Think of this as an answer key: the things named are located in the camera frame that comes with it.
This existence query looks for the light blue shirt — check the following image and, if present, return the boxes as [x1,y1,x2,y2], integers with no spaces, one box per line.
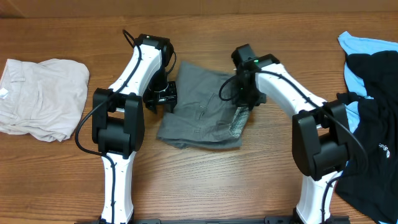
[338,31,397,133]

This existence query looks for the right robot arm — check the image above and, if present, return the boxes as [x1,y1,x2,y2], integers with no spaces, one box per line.
[231,44,362,224]

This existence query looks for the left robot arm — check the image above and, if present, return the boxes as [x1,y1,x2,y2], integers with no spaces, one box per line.
[92,34,177,223]

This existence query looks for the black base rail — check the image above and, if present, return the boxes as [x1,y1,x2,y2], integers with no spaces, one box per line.
[75,216,351,224]

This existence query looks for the grey shorts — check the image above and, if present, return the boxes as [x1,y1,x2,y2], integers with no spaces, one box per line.
[157,61,250,149]

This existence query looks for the black garment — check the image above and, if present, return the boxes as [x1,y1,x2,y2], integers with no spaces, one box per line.
[335,50,397,223]

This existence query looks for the beige folded shorts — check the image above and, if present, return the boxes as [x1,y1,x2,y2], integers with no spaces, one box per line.
[1,58,90,142]

